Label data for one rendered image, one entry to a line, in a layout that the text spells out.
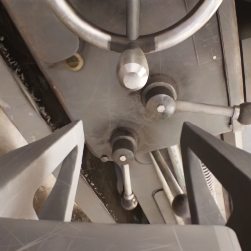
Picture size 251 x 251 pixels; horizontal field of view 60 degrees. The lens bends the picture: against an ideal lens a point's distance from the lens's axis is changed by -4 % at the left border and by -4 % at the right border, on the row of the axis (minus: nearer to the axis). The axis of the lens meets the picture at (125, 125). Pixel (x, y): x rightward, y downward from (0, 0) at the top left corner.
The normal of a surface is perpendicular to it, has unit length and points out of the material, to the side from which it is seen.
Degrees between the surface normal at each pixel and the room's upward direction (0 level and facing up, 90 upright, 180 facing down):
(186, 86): 90
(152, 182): 90
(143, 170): 90
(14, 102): 90
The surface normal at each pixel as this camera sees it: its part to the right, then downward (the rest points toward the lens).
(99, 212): -0.03, 0.58
